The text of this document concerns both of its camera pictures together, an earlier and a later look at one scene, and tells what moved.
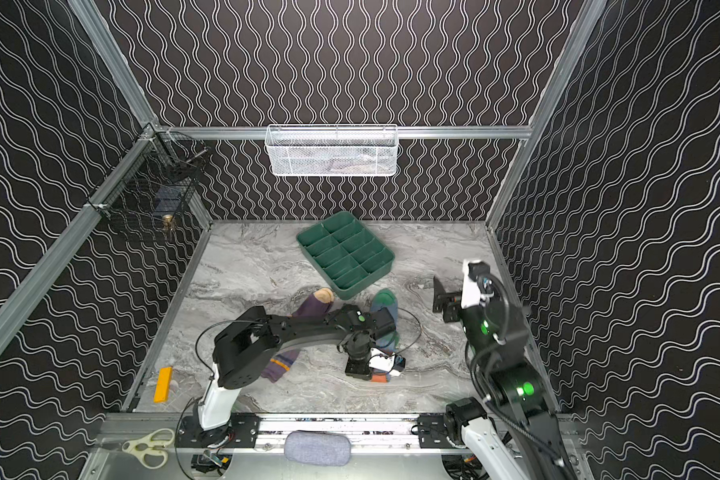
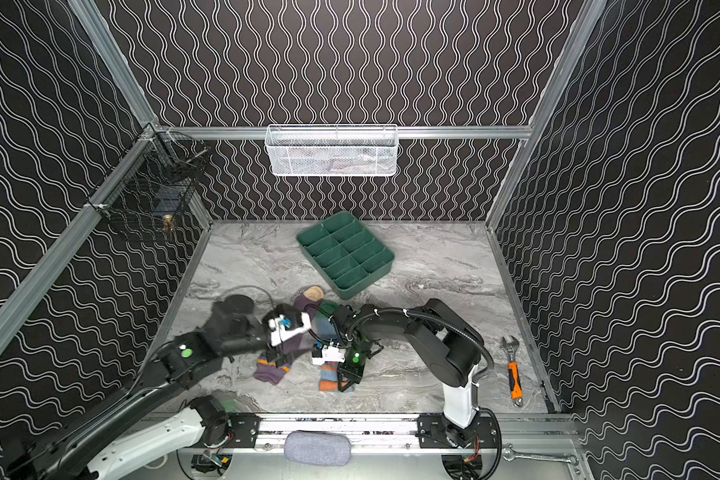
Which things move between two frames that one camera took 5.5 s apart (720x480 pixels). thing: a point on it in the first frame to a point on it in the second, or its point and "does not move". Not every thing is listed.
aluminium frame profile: x=115 y=61 does not move
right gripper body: x=453 y=303 to x=350 y=366
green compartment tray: x=345 y=253 does not move
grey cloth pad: x=318 y=448 does not move
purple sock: x=317 y=303 does not move
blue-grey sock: x=380 y=299 to x=329 y=375
